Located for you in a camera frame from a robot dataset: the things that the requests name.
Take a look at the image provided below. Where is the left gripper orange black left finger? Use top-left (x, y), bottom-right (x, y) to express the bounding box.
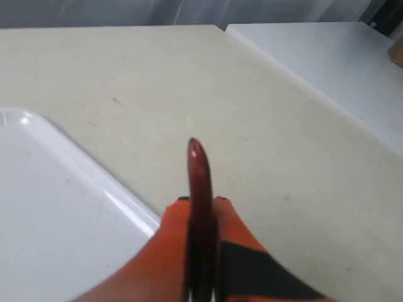
top-left (75, 197), bottom-right (191, 301)

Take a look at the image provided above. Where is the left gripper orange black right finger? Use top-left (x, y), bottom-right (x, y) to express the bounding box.
top-left (214, 197), bottom-right (329, 301)

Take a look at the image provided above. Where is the dark brown wooden spoon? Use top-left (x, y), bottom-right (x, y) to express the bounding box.
top-left (187, 138), bottom-right (217, 301)

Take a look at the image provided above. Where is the white rectangular plastic tray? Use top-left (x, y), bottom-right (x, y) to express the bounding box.
top-left (1, 109), bottom-right (161, 301)

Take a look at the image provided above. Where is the brown cardboard box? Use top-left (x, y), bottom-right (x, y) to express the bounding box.
top-left (389, 39), bottom-right (403, 68)

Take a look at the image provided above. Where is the white backdrop cloth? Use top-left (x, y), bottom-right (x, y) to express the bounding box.
top-left (1, 0), bottom-right (383, 30)

